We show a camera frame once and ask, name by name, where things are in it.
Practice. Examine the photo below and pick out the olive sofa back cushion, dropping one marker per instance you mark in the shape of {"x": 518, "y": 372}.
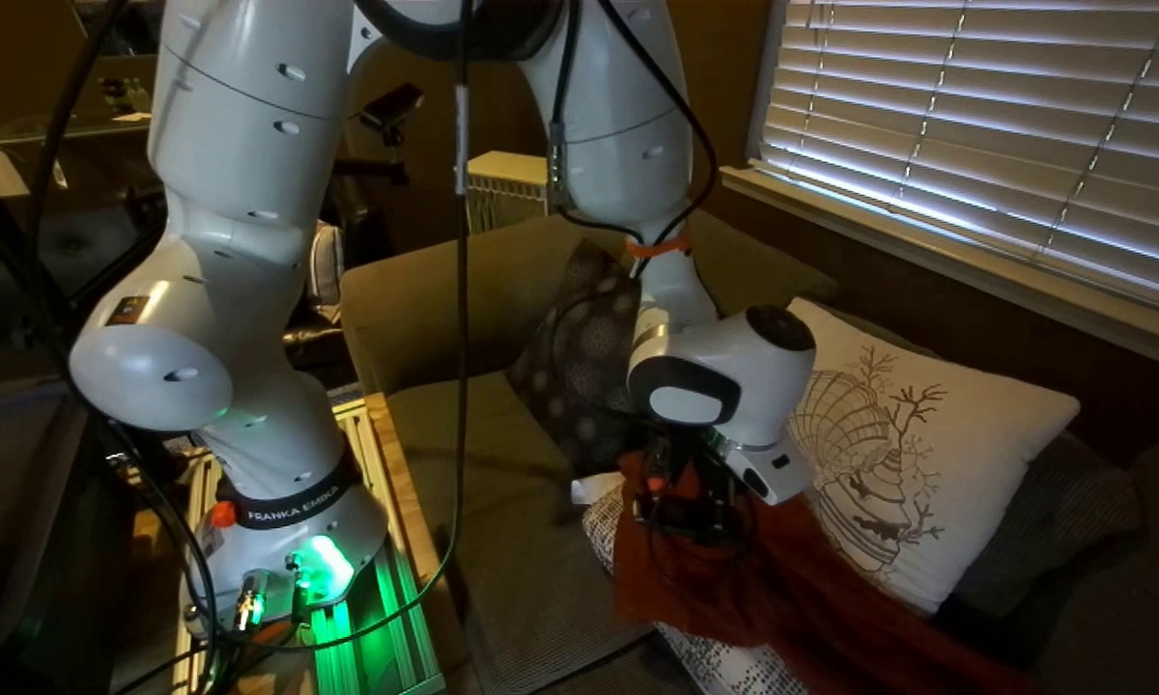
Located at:
{"x": 767, "y": 264}

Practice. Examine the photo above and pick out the white shell print pillow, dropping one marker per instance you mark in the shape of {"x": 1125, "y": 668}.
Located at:
{"x": 954, "y": 450}

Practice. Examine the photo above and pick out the rust brown fleece blanket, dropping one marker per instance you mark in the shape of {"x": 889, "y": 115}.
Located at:
{"x": 786, "y": 604}

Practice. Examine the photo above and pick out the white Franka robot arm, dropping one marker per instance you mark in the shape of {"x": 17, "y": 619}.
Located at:
{"x": 256, "y": 169}

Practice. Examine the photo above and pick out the olive sofa end cushion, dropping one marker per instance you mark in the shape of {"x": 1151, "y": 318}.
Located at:
{"x": 449, "y": 311}

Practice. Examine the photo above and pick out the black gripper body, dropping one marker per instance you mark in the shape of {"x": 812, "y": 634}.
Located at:
{"x": 691, "y": 486}

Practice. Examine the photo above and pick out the black slanted pole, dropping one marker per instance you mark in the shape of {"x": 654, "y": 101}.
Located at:
{"x": 26, "y": 295}

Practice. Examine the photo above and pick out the white window blinds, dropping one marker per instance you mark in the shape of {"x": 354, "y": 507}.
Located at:
{"x": 991, "y": 117}

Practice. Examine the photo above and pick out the grey sofa cushion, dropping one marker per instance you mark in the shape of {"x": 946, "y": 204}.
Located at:
{"x": 1058, "y": 514}

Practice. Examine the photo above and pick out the white radiator box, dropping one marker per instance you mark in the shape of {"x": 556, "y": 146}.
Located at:
{"x": 509, "y": 186}

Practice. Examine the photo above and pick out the wooden window sill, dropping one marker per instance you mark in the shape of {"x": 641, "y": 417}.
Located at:
{"x": 991, "y": 273}

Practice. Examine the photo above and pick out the white dotted pattern pillow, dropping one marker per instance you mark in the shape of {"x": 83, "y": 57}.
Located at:
{"x": 602, "y": 525}

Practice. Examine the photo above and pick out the olive green sofa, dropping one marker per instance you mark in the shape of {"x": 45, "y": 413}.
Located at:
{"x": 503, "y": 542}

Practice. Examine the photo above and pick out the dark floral pattern pillow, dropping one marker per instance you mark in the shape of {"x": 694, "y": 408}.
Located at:
{"x": 583, "y": 361}

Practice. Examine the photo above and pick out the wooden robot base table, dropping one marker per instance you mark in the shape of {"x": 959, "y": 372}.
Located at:
{"x": 399, "y": 542}

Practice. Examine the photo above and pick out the wall shelf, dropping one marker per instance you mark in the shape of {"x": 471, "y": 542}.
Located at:
{"x": 91, "y": 125}

